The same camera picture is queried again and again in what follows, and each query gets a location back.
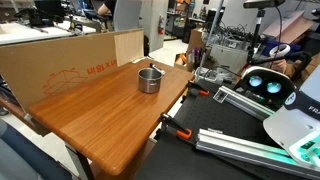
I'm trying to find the slanted silver metal pole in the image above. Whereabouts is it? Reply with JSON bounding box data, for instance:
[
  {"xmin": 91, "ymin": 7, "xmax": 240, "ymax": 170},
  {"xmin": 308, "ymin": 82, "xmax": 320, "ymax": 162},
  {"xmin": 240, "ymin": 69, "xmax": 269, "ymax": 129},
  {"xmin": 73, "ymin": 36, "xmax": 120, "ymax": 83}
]
[{"xmin": 198, "ymin": 0, "xmax": 225, "ymax": 77}]

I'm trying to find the flattened cardboard box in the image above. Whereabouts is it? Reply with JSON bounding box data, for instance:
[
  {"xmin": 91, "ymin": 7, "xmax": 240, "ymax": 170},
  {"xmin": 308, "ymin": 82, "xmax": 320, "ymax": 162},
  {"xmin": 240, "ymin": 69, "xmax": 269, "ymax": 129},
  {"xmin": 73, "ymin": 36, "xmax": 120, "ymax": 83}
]
[{"xmin": 262, "ymin": 9, "xmax": 315, "ymax": 45}]

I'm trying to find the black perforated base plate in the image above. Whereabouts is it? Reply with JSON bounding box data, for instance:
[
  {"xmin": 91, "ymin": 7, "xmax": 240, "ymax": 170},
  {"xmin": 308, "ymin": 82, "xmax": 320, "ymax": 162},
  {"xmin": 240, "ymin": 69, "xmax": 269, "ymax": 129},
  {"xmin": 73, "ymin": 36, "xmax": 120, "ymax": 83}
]
[{"xmin": 133, "ymin": 79, "xmax": 320, "ymax": 180}]

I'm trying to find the small stainless steel pot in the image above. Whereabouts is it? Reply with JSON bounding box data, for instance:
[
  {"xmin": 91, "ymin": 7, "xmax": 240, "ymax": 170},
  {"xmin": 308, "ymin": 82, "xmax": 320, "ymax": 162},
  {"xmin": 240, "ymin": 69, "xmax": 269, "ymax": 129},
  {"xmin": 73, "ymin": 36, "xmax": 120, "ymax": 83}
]
[{"xmin": 137, "ymin": 67, "xmax": 164, "ymax": 95}]

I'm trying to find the operator hand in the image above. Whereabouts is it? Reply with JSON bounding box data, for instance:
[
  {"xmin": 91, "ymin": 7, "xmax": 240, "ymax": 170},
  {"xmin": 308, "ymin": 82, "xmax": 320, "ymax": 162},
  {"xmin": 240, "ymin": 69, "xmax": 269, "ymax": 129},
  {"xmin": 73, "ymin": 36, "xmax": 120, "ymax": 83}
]
[{"xmin": 271, "ymin": 59, "xmax": 297, "ymax": 77}]

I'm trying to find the white VR headset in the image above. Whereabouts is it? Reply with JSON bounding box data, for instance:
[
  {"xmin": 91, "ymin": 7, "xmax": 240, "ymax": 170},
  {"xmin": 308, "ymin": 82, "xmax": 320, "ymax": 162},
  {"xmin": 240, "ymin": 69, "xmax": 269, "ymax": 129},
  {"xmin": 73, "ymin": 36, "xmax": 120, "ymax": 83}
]
[{"xmin": 238, "ymin": 65, "xmax": 297, "ymax": 110}]

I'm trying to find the brown sleeved operator forearm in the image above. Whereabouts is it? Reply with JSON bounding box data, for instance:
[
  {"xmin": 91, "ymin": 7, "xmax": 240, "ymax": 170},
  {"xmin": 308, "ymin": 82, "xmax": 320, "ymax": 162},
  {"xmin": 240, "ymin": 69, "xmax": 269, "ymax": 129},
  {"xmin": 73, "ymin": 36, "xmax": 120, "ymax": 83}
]
[{"xmin": 288, "ymin": 52, "xmax": 320, "ymax": 88}]

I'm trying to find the seated person black shirt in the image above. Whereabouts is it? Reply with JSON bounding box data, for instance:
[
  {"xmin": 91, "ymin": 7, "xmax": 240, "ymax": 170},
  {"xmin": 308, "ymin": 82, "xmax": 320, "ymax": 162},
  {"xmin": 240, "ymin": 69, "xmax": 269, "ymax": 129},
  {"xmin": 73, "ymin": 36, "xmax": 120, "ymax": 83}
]
[{"xmin": 97, "ymin": 0, "xmax": 118, "ymax": 16}]

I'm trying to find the blue plastic bin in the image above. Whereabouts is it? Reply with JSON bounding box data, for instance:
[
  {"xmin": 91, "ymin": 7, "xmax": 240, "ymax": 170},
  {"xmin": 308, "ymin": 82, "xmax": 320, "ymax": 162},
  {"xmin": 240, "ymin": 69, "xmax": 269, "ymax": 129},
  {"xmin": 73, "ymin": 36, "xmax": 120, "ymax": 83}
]
[{"xmin": 262, "ymin": 39, "xmax": 303, "ymax": 58}]

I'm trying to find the red fire extinguisher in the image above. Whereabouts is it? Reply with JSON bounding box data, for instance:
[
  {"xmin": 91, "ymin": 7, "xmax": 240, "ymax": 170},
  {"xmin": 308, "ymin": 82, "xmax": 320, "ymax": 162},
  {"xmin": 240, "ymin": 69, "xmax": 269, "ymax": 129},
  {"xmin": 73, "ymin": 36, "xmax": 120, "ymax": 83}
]
[{"xmin": 157, "ymin": 14, "xmax": 166, "ymax": 36}]

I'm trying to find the black camera tripod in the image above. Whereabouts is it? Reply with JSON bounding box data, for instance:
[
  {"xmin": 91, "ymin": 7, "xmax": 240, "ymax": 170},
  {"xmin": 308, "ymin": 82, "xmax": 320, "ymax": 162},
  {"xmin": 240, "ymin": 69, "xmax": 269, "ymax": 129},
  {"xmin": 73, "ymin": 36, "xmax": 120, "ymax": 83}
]
[{"xmin": 245, "ymin": 8, "xmax": 313, "ymax": 73}]

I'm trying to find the low wooden side table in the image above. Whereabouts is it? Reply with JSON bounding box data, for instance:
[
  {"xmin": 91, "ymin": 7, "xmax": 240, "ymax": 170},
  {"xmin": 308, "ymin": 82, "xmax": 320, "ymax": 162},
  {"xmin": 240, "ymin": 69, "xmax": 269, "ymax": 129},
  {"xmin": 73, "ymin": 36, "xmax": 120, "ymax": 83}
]
[{"xmin": 0, "ymin": 95, "xmax": 52, "ymax": 138}]

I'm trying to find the black and white marker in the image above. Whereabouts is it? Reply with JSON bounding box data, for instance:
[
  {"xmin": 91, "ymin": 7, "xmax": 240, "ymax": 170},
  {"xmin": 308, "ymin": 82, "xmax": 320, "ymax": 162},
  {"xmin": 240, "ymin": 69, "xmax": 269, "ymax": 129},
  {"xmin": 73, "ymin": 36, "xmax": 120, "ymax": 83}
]
[{"xmin": 149, "ymin": 62, "xmax": 166, "ymax": 76}]

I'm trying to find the orange white object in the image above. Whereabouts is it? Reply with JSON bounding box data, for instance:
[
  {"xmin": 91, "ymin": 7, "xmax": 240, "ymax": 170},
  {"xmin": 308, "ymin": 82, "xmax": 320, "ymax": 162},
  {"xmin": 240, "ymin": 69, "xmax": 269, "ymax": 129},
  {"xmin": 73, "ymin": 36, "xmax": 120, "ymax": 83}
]
[{"xmin": 175, "ymin": 53, "xmax": 188, "ymax": 67}]

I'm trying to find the clear bin with cables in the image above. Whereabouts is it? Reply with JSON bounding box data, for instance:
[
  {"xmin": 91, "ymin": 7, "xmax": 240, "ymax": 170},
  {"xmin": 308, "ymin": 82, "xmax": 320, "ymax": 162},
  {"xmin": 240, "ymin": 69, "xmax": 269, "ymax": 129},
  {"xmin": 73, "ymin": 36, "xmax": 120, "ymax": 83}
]
[{"xmin": 209, "ymin": 33, "xmax": 255, "ymax": 73}]

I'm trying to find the brown cardboard sheet red print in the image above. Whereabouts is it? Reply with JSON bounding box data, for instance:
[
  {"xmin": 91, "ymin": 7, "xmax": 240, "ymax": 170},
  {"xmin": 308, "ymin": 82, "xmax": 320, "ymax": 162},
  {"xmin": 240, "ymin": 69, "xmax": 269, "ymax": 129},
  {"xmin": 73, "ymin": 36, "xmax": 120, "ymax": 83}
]
[{"xmin": 0, "ymin": 28, "xmax": 145, "ymax": 113}]

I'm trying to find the white VR controller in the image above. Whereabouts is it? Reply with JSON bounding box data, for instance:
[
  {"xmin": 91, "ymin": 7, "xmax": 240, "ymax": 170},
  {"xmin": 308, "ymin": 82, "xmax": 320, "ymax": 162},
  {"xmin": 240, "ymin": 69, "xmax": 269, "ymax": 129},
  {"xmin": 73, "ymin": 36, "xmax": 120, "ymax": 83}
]
[{"xmin": 268, "ymin": 43, "xmax": 292, "ymax": 58}]

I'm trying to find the black computer monitor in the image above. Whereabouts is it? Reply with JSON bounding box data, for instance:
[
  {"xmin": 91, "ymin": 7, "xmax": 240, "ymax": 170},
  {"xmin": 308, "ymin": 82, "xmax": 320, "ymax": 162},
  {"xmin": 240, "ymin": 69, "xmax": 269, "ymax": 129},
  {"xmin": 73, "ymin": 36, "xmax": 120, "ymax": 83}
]
[{"xmin": 33, "ymin": 0, "xmax": 66, "ymax": 20}]

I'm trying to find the orange black bar clamp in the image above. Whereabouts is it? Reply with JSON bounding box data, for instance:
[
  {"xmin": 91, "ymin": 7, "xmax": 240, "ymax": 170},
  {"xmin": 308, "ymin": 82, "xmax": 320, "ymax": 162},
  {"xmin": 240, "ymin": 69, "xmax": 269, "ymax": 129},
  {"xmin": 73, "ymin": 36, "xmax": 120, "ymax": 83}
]
[
  {"xmin": 186, "ymin": 80, "xmax": 211, "ymax": 98},
  {"xmin": 157, "ymin": 112, "xmax": 194, "ymax": 141}
]

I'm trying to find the aluminium extrusion rail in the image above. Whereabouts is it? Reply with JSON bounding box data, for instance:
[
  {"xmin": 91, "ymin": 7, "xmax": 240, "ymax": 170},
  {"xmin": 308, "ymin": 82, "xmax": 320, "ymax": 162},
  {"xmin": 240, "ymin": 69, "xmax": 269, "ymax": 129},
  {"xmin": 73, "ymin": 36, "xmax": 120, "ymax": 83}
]
[
  {"xmin": 195, "ymin": 128, "xmax": 320, "ymax": 180},
  {"xmin": 212, "ymin": 85, "xmax": 278, "ymax": 122}
]

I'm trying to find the black stereo camera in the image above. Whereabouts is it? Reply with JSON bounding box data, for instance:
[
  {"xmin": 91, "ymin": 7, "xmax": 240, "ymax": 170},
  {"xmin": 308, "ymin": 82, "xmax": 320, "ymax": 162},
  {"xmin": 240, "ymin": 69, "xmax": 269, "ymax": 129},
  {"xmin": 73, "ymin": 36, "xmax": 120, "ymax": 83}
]
[{"xmin": 243, "ymin": 0, "xmax": 287, "ymax": 10}]

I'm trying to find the long white table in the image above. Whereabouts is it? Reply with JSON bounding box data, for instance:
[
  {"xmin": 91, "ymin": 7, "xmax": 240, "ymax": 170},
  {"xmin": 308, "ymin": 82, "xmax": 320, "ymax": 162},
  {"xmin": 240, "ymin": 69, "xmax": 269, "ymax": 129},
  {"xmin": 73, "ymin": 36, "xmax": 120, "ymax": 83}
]
[{"xmin": 0, "ymin": 21, "xmax": 98, "ymax": 46}]

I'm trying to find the small brown cardboard box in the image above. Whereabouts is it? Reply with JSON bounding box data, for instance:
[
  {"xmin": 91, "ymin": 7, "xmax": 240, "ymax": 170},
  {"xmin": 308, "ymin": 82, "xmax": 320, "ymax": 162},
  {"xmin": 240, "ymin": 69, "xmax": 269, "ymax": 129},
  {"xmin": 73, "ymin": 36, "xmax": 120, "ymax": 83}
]
[{"xmin": 187, "ymin": 27, "xmax": 206, "ymax": 52}]

